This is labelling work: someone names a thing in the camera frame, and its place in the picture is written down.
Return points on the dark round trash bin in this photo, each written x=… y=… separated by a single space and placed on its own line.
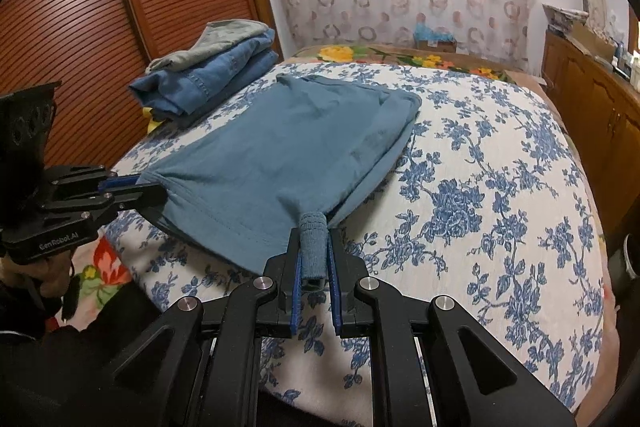
x=625 y=272

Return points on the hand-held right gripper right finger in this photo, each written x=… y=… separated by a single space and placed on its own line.
x=336 y=297

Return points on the blue t-shirt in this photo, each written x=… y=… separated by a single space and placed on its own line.
x=280 y=157

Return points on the yellow cloth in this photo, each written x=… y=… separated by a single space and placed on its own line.
x=150 y=119

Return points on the open cardboard box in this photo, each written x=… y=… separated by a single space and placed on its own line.
x=592 y=43

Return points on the stack of printed boxes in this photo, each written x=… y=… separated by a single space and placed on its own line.
x=565 y=18

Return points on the brown louvred wooden wardrobe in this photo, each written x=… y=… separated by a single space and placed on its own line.
x=100 y=7

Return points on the cardboard box with blue bags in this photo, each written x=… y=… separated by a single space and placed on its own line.
x=434 y=38

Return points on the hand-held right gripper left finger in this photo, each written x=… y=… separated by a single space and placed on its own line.
x=295 y=292

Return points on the blue floral white bedspread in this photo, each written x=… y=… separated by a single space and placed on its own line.
x=480 y=207

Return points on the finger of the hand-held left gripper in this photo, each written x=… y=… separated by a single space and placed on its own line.
x=117 y=183
x=140 y=199

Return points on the folded blue denim jeans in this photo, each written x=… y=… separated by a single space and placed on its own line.
x=200 y=79

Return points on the folded grey pants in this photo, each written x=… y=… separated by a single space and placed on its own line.
x=215 y=42

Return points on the long wooden cabinet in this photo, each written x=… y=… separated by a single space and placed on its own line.
x=595 y=107

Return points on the person's left hand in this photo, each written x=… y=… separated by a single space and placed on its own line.
x=52 y=274

